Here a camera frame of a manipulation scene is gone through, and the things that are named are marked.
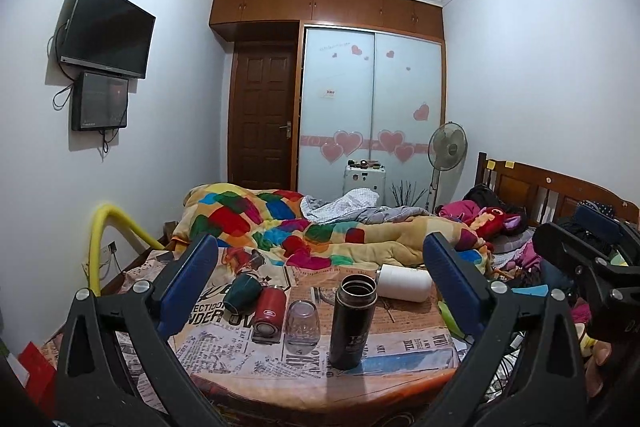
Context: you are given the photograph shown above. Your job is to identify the brown overhead cabinet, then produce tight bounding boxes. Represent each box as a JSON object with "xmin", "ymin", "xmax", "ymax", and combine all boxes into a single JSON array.
[{"xmin": 208, "ymin": 0, "xmax": 446, "ymax": 42}]

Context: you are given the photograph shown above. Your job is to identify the small white appliance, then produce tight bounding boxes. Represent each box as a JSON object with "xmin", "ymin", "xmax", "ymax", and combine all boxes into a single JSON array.
[{"xmin": 343, "ymin": 160, "xmax": 387, "ymax": 208}]

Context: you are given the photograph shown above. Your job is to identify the small black monitor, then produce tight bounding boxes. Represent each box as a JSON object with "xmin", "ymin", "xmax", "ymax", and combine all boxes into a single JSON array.
[{"xmin": 70, "ymin": 71, "xmax": 130, "ymax": 132}]

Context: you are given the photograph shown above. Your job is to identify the dried twigs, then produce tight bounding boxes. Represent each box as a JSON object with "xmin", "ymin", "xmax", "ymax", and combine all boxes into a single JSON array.
[{"xmin": 389, "ymin": 180, "xmax": 427, "ymax": 208}]

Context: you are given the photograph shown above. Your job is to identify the black television cable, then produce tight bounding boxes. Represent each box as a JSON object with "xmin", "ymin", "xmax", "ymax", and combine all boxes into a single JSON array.
[{"xmin": 47, "ymin": 21, "xmax": 77, "ymax": 110}]

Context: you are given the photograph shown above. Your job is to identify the standing electric fan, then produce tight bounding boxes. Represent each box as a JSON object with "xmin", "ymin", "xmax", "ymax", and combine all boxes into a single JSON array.
[{"xmin": 426, "ymin": 121, "xmax": 469, "ymax": 213}]

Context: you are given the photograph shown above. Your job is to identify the yellow foam pipe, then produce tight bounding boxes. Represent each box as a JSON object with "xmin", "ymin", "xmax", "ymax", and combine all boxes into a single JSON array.
[{"xmin": 87, "ymin": 202, "xmax": 166, "ymax": 296}]

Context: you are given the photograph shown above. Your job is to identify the pink clothing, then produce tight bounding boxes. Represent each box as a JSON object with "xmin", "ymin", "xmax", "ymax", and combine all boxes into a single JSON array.
[{"xmin": 436, "ymin": 200, "xmax": 482, "ymax": 224}]

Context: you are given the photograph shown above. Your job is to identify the red plush toy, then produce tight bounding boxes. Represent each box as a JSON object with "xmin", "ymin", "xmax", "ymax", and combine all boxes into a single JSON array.
[{"xmin": 467, "ymin": 205, "xmax": 527, "ymax": 239}]

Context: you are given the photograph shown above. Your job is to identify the wooden bed headboard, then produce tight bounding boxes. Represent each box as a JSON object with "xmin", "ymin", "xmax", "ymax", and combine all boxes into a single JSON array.
[{"xmin": 474, "ymin": 151, "xmax": 640, "ymax": 229}]

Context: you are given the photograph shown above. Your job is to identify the red box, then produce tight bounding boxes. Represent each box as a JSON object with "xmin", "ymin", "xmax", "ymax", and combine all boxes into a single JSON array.
[{"xmin": 17, "ymin": 340, "xmax": 59, "ymax": 419}]

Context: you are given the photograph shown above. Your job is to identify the newspaper print tablecloth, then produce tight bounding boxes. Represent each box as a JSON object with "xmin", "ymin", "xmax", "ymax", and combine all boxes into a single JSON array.
[{"xmin": 39, "ymin": 246, "xmax": 482, "ymax": 414}]

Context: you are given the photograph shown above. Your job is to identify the black bag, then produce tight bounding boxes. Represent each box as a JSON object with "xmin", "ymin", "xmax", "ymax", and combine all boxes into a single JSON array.
[{"xmin": 462, "ymin": 183, "xmax": 507, "ymax": 210}]

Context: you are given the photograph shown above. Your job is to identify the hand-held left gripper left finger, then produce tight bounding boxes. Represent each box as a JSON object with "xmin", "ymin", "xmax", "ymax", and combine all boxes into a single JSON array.
[{"xmin": 55, "ymin": 234, "xmax": 231, "ymax": 427}]

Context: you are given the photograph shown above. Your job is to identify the grey checked cloth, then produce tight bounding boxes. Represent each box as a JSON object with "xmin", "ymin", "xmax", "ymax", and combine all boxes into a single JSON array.
[{"xmin": 300, "ymin": 188, "xmax": 437, "ymax": 226}]

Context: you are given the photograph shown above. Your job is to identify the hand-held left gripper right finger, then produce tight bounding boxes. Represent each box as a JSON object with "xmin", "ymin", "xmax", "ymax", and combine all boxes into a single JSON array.
[{"xmin": 422, "ymin": 232, "xmax": 589, "ymax": 427}]

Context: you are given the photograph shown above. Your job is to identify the frosted wardrobe with heart stickers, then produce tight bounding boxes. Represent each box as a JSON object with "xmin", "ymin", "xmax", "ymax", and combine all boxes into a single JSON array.
[{"xmin": 298, "ymin": 22, "xmax": 446, "ymax": 214}]

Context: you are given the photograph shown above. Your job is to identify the red cup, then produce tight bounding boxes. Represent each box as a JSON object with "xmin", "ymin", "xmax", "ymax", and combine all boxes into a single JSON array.
[{"xmin": 251, "ymin": 285, "xmax": 288, "ymax": 344}]

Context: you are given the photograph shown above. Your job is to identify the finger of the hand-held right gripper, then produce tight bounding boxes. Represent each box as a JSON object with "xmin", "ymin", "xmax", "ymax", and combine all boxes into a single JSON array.
[
  {"xmin": 574, "ymin": 204, "xmax": 640, "ymax": 260},
  {"xmin": 531, "ymin": 222, "xmax": 640, "ymax": 344}
]

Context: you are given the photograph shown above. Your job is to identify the black thermos bottle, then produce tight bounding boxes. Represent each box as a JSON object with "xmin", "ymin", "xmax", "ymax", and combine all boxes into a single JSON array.
[{"xmin": 327, "ymin": 275, "xmax": 377, "ymax": 371}]

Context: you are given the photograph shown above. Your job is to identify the clear glass cup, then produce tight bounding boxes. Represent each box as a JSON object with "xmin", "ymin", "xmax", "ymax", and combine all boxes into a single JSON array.
[{"xmin": 283, "ymin": 300, "xmax": 320, "ymax": 357}]

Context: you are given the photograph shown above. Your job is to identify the green cup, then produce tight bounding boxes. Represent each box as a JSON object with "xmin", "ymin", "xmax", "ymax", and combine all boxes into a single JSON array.
[{"xmin": 222, "ymin": 273, "xmax": 265, "ymax": 316}]

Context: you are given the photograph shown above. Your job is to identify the black wall television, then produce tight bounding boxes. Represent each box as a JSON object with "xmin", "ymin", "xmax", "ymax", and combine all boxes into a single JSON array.
[{"xmin": 59, "ymin": 0, "xmax": 157, "ymax": 80}]

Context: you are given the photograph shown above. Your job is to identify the brown wooden door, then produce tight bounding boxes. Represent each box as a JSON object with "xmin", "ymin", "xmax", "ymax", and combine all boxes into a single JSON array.
[{"xmin": 228, "ymin": 40, "xmax": 300, "ymax": 192}]

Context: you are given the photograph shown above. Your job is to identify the colourful patchwork blanket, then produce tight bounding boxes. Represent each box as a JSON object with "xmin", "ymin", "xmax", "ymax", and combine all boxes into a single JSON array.
[{"xmin": 172, "ymin": 183, "xmax": 494, "ymax": 276}]

